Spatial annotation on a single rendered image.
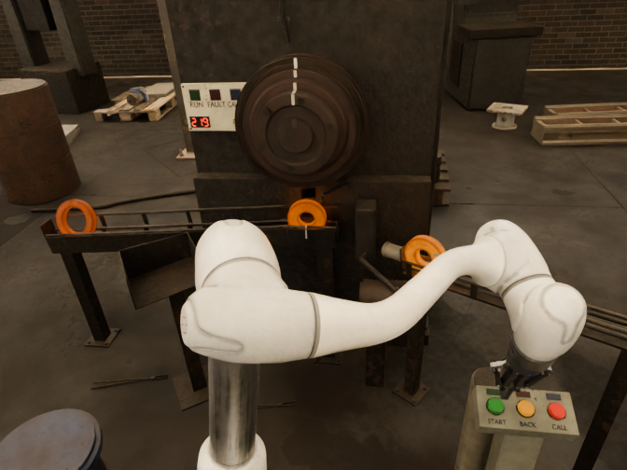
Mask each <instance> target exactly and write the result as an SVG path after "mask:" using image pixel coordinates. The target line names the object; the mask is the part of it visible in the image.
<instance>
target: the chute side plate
mask: <svg viewBox="0 0 627 470"><path fill-rule="evenodd" d="M305 229H307V239H306V238H305ZM261 231H262V232H263V233H264V234H265V236H266V237H267V239H268V240H269V242H270V244H271V246H272V247H313V248H317V247H316V242H331V248H335V229H311V228H288V229H287V230H286V228H266V229H261ZM204 232H205V231H191V232H188V234H189V236H190V238H191V239H192V241H193V242H194V244H195V246H196V247H197V244H198V242H199V240H200V238H201V236H202V235H203V233H204ZM182 233H186V232H166V233H142V234H117V235H92V236H67V237H46V238H45V239H46V241H47V243H48V245H49V248H50V250H51V252H52V253H53V254H59V253H60V251H59V249H58V248H70V249H71V252H72V253H102V252H118V251H119V250H123V249H127V248H130V247H134V246H137V245H140V244H144V243H148V242H154V241H157V240H161V239H164V238H168V237H172V236H175V235H178V234H182Z"/></svg>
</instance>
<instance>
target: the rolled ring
mask: <svg viewBox="0 0 627 470"><path fill-rule="evenodd" d="M72 207H76V208H78V209H79V210H81V211H82V212H83V214H84V215H85V216H86V221H87V224H86V227H85V229H84V230H83V231H82V232H75V231H73V230H72V229H71V228H70V227H69V225H68V223H67V219H66V217H67V213H68V211H69V210H70V209H71V208H72ZM56 223H57V226H58V229H59V231H60V232H61V233H62V234H64V233H88V232H94V231H95V230H96V227H97V217H96V214H95V212H94V210H93V209H92V207H91V206H90V205H89V204H88V203H86V202H85V201H83V200H67V201H65V202H63V203H62V204H61V205H60V206H59V208H58V210H57V213H56Z"/></svg>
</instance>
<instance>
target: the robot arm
mask: <svg viewBox="0 0 627 470"><path fill-rule="evenodd" d="M463 275H469V276H471V277H472V279H473V280H474V281H475V283H477V284H478V285H481V286H484V287H487V288H488V289H490V290H492V291H493V292H494V293H498V294H499V295H500V296H501V298H502V299H503V301H504V304H505V306H506V308H507V311H508V314H509V319H510V323H511V328H512V330H513V333H512V336H511V337H510V339H509V350H508V352H507V356H506V357H504V358H502V361H500V362H499V361H496V360H495V359H491V360H490V365H491V371H492V372H494V373H495V386H498V387H499V390H500V393H501V399H505V400H509V398H510V396H511V395H512V393H513V392H520V391H521V387H522V386H523V388H526V389H527V388H529V387H531V386H532V385H534V384H535V383H537V382H538V381H540V380H542V379H543V378H545V377H548V376H550V375H552V371H551V365H552V364H553V363H554V361H555V360H556V359H557V358H558V357H559V356H560V355H562V354H564V353H566V352H567V351H568V350H569V349H570V348H571V347H572V346H573V345H574V343H575V342H576V341H577V339H578V337H579V335H580V334H581V332H582V329H583V327H584V325H585V322H586V317H587V307H586V303H585V300H584V298H583V296H582V295H581V294H580V292H579V291H577V290H576V289H575V288H573V287H572V286H570V285H567V284H564V283H556V282H555V281H554V280H553V278H552V277H551V275H550V272H549V269H548V266H547V264H546V262H545V260H544V258H543V257H542V255H541V254H540V253H539V251H538V249H537V248H536V246H535V245H534V243H533V242H532V240H531V239H530V238H529V237H528V235H527V234H526V233H525V232H524V231H523V230H522V229H521V228H519V227H518V226H517V225H515V224H513V223H512V222H509V221H508V220H494V221H490V222H488V223H486V224H485V225H483V226H482V227H481V228H480V229H479V231H478V233H477V235H476V239H475V242H474V243H473V245H468V246H462V247H457V248H453V249H451V250H449V251H447V252H445V253H443V254H441V255H440V256H438V257H436V258H435V259H434V260H433V261H432V262H430V263H429V264H428V265H427V266H426V267H425V268H423V269H422V270H421V271H420V272H419V273H417V274H416V275H415V276H414V277H413V278H412V279H411V280H409V281H408V282H407V283H406V284H405V285H403V286H402V287H401V288H400V289H399V290H398V291H396V292H395V294H394V295H392V296H391V297H389V298H387V299H385V300H383V301H380V302H376V303H360V302H354V301H349V300H344V299H339V298H334V297H328V296H324V295H319V294H316V293H311V292H302V291H295V290H289V289H288V288H287V285H286V284H285V283H284V281H283V280H282V279H281V271H280V268H279V264H278V261H277V258H276V255H275V252H274V251H273V249H272V246H271V244H270V242H269V240H268V239H267V237H266V236H265V234H264V233H263V232H262V231H261V230H260V229H259V228H257V227H256V226H255V225H253V224H251V223H249V222H247V221H245V220H236V219H229V220H224V221H217V222H215V223H214V224H213V225H212V226H211V227H209V228H208V229H207V230H206V231H205V232H204V233H203V235H202V236H201V238H200V240H199V242H198V244H197V247H196V253H195V285H196V291H195V292H194V293H193V294H192V295H190V296H189V297H188V299H187V301H186V303H185V304H184V305H183V307H182V310H181V318H180V324H181V334H182V338H183V341H184V343H185V344H186V345H187V346H188V347H190V349H191V350H192V351H194V352H196V353H199V354H202V355H205V356H208V371H209V431H210V436H208V437H207V439H206V440H205V441H204V442H203V444H202V447H201V449H200V453H199V459H198V466H197V470H267V462H266V450H265V446H264V443H263V441H262V440H261V438H260V437H259V436H258V435H257V434H256V427H257V409H258V375H259V364H272V363H284V362H289V361H296V360H302V359H311V358H315V357H319V356H323V355H327V354H331V353H339V352H343V351H348V350H352V349H358V348H363V347H368V346H372V345H376V344H380V343H383V342H386V341H388V340H391V339H394V338H396V337H398V336H400V335H402V334H403V333H405V332H406V331H408V330H409V329H410V328H411V327H413V326H414V325H415V324H416V323H417V322H418V321H419V320H420V319H421V318H422V317H423V316H424V315H425V313H426V312H427V311H428V310H429V309H430V308H431V307H432V306H433V304H434V303H435V302H436V301H437V300H438V299H439V298H440V296H441V295H442V294H443V293H444V292H445V291H446V290H447V289H448V287H449V286H450V285H451V284H452V283H453V282H454V281H455V280H456V279H457V278H458V277H460V276H463ZM502 367H503V368H504V369H506V371H505V373H504V374H501V377H502V378H501V377H500V372H501V369H502Z"/></svg>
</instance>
